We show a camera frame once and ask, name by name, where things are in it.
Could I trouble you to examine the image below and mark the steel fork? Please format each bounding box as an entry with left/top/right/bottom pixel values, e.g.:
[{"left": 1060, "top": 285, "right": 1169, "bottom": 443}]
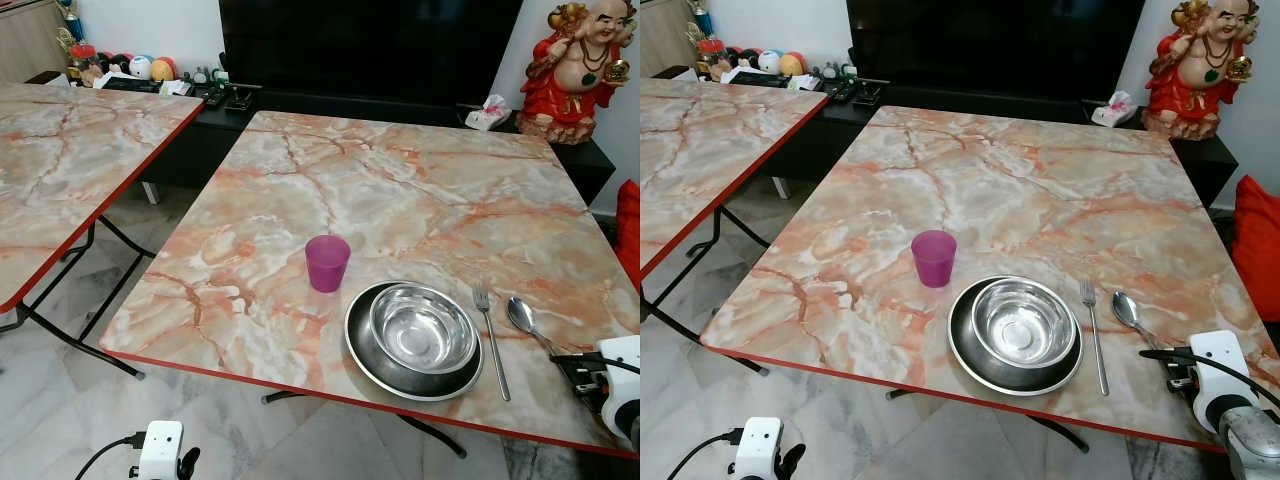
[
  {"left": 1079, "top": 279, "right": 1112, "bottom": 398},
  {"left": 471, "top": 282, "right": 513, "bottom": 404}
]

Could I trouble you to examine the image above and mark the red cushion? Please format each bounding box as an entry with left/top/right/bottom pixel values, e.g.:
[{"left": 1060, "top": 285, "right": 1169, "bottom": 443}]
[
  {"left": 1229, "top": 174, "right": 1280, "bottom": 324},
  {"left": 613, "top": 177, "right": 641, "bottom": 290}
]

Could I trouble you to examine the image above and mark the steel bowl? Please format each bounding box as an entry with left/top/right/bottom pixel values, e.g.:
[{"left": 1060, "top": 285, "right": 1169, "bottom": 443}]
[
  {"left": 970, "top": 277, "right": 1079, "bottom": 370},
  {"left": 368, "top": 283, "right": 479, "bottom": 377}
]

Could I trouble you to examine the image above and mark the steel plate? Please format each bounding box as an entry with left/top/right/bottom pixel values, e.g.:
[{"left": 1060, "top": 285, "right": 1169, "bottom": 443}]
[
  {"left": 946, "top": 275, "right": 1085, "bottom": 398},
  {"left": 343, "top": 280, "right": 486, "bottom": 404}
]

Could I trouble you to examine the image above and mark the purple plastic cup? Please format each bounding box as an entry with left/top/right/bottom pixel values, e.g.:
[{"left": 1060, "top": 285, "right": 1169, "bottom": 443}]
[
  {"left": 910, "top": 229, "right": 959, "bottom": 290},
  {"left": 304, "top": 234, "right": 353, "bottom": 295}
]

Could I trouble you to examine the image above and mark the white tissue pack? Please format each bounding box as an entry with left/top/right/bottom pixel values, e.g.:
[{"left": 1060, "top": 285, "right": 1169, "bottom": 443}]
[
  {"left": 1089, "top": 89, "right": 1140, "bottom": 129},
  {"left": 464, "top": 93, "right": 514, "bottom": 133}
]

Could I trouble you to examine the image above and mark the red laughing Buddha statue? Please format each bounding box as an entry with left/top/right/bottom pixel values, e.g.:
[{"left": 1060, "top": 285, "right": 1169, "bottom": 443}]
[
  {"left": 516, "top": 0, "right": 639, "bottom": 147},
  {"left": 1141, "top": 0, "right": 1260, "bottom": 142}
]

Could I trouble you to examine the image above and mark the gold trophy with blue ball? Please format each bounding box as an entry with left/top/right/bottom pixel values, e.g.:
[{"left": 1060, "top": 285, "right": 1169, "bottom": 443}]
[
  {"left": 54, "top": 0, "right": 84, "bottom": 53},
  {"left": 684, "top": 0, "right": 717, "bottom": 48}
]

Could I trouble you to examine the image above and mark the black television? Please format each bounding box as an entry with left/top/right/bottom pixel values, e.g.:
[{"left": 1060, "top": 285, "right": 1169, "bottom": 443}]
[
  {"left": 217, "top": 0, "right": 527, "bottom": 107},
  {"left": 844, "top": 0, "right": 1147, "bottom": 102}
]

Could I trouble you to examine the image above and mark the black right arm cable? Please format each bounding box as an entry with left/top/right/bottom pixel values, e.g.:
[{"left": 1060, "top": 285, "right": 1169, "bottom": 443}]
[
  {"left": 1139, "top": 345, "right": 1280, "bottom": 413},
  {"left": 549, "top": 351, "right": 641, "bottom": 377}
]

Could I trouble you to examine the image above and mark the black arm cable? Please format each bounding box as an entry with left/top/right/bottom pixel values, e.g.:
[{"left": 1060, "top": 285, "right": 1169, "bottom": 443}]
[
  {"left": 549, "top": 351, "right": 641, "bottom": 377},
  {"left": 74, "top": 431, "right": 150, "bottom": 480},
  {"left": 666, "top": 427, "right": 747, "bottom": 480},
  {"left": 1139, "top": 345, "right": 1280, "bottom": 413}
]

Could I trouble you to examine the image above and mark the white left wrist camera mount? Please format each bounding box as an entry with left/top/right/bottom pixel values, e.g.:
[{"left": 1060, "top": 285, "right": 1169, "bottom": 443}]
[
  {"left": 137, "top": 420, "right": 186, "bottom": 480},
  {"left": 734, "top": 417, "right": 784, "bottom": 480}
]

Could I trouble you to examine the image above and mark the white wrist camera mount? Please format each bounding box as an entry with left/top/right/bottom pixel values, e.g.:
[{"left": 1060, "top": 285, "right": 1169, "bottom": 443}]
[
  {"left": 137, "top": 420, "right": 186, "bottom": 480},
  {"left": 596, "top": 335, "right": 641, "bottom": 447},
  {"left": 1187, "top": 329, "right": 1264, "bottom": 434},
  {"left": 734, "top": 417, "right": 784, "bottom": 480}
]

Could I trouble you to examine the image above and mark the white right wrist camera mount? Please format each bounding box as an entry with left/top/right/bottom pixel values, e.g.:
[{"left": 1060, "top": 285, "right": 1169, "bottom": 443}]
[
  {"left": 1187, "top": 329, "right": 1264, "bottom": 434},
  {"left": 596, "top": 335, "right": 641, "bottom": 447}
]

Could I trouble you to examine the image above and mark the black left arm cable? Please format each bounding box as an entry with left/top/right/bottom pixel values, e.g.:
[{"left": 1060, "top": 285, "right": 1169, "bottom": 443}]
[
  {"left": 666, "top": 427, "right": 747, "bottom": 480},
  {"left": 74, "top": 431, "right": 150, "bottom": 480}
]

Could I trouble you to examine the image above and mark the black folding table frame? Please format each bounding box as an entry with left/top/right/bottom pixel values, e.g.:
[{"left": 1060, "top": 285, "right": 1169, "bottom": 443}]
[
  {"left": 640, "top": 204, "right": 772, "bottom": 377},
  {"left": 261, "top": 389, "right": 470, "bottom": 460},
  {"left": 0, "top": 214, "right": 157, "bottom": 382},
  {"left": 884, "top": 387, "right": 1092, "bottom": 454}
]

